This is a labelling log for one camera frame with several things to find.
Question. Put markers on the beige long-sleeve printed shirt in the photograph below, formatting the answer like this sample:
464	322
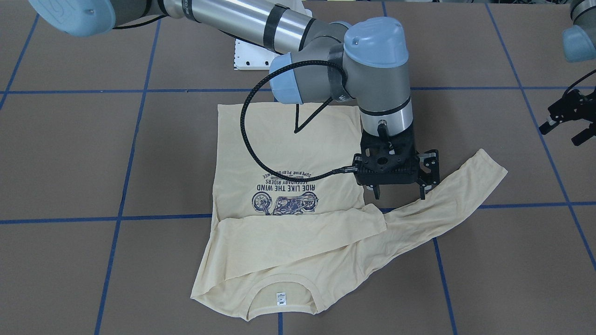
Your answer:
279	246

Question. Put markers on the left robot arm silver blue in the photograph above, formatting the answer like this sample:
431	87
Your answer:
579	44

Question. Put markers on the white central mounting column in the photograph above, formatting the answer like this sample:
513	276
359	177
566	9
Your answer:
254	57

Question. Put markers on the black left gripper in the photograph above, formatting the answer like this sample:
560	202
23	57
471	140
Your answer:
569	107

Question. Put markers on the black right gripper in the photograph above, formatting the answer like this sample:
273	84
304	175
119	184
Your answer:
431	168

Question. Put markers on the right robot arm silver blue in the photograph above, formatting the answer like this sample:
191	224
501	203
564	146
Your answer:
309	60

